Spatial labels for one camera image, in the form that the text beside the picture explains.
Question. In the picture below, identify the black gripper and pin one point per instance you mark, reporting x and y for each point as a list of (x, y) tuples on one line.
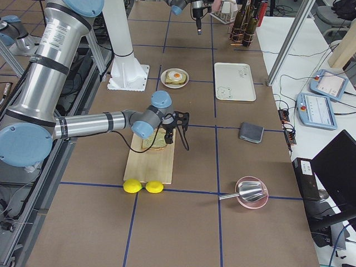
[(197, 13), (168, 129)]

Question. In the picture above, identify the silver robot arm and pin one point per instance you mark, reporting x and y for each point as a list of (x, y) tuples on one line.
[(177, 6), (29, 126)]

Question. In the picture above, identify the cream bear tray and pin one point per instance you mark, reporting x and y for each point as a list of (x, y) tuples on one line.
[(234, 82)]

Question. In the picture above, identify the wooden cutting board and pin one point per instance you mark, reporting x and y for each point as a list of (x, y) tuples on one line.
[(149, 165)]

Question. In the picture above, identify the dark wine bottle one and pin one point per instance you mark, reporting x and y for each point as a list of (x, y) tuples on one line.
[(239, 21)]

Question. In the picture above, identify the yellow lemon half right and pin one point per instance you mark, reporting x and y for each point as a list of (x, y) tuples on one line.
[(154, 187)]

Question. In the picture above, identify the yellow lemon half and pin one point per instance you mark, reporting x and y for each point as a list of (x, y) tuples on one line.
[(154, 187), (132, 186)]

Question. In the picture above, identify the dark wine bottle two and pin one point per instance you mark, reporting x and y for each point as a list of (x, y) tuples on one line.
[(250, 30)]

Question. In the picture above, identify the fried egg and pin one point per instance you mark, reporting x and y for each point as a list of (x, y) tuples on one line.
[(175, 76)]

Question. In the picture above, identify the white round plate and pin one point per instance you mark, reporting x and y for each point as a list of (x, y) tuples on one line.
[(163, 76)]

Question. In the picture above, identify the bread slice with egg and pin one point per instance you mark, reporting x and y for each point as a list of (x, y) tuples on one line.
[(170, 82)]

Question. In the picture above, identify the yellow lemon half left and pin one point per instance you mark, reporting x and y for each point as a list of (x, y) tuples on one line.
[(132, 186)]

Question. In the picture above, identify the red cylinder bottle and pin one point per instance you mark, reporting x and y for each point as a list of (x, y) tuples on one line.
[(262, 11)]

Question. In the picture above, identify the grey folded cloth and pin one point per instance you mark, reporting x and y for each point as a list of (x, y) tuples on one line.
[(251, 133)]

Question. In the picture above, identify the metal scoop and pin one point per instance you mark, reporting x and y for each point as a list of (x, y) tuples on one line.
[(249, 191)]

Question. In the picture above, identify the pink bowl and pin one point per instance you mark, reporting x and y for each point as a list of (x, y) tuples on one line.
[(252, 205)]

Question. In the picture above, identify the black computer box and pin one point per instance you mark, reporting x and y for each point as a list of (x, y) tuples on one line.
[(308, 188)]

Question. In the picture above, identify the teach pendant far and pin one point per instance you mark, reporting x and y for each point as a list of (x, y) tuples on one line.
[(329, 84)]

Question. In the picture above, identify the teach pendant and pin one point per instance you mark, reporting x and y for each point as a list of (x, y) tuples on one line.
[(329, 84), (316, 111)]

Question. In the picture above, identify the teach pendant near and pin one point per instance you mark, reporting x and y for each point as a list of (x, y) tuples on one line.
[(316, 111)]

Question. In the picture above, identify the black laptop monitor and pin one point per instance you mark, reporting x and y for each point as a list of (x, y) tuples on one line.
[(334, 166)]

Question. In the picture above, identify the white wire cup rack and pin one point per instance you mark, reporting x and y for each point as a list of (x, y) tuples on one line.
[(224, 10)]

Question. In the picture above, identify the copper wire bottle rack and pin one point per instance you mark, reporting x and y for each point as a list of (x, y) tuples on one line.
[(241, 36)]

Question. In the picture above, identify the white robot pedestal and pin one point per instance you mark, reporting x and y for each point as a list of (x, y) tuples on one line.
[(126, 72)]

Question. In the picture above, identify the aluminium frame post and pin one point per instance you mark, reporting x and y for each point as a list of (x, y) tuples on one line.
[(292, 34)]

